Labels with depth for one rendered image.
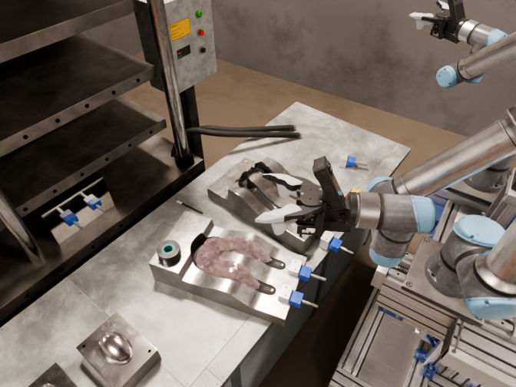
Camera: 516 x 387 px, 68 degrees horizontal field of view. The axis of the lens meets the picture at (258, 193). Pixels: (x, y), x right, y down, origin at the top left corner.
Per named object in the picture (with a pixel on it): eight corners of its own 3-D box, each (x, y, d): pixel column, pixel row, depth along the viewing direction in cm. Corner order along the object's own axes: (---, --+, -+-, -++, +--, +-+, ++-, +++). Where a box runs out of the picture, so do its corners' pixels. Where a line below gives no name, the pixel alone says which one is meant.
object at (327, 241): (355, 253, 148) (357, 244, 144) (349, 262, 145) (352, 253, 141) (324, 238, 153) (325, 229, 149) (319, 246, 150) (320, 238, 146)
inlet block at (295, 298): (319, 303, 130) (320, 296, 126) (315, 316, 126) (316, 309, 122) (282, 291, 133) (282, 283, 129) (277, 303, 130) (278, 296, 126)
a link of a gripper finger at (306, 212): (288, 226, 72) (325, 212, 76) (288, 220, 71) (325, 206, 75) (275, 212, 76) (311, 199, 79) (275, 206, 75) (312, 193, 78)
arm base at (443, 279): (482, 268, 115) (497, 249, 108) (472, 307, 106) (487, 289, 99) (431, 246, 120) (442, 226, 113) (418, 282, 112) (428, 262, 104)
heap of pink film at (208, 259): (274, 254, 140) (274, 241, 135) (256, 295, 129) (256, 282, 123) (210, 234, 147) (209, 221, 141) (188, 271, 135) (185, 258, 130)
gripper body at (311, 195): (292, 234, 79) (352, 239, 78) (296, 203, 74) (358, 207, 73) (294, 210, 85) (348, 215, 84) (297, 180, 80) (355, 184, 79)
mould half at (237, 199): (336, 215, 161) (341, 193, 151) (302, 255, 147) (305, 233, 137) (245, 167, 183) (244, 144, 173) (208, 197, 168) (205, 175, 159)
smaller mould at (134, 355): (161, 358, 120) (157, 349, 115) (123, 399, 111) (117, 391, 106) (121, 321, 128) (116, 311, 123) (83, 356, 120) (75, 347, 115)
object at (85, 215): (114, 205, 167) (103, 176, 155) (58, 244, 152) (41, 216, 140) (51, 159, 189) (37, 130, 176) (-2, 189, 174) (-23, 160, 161)
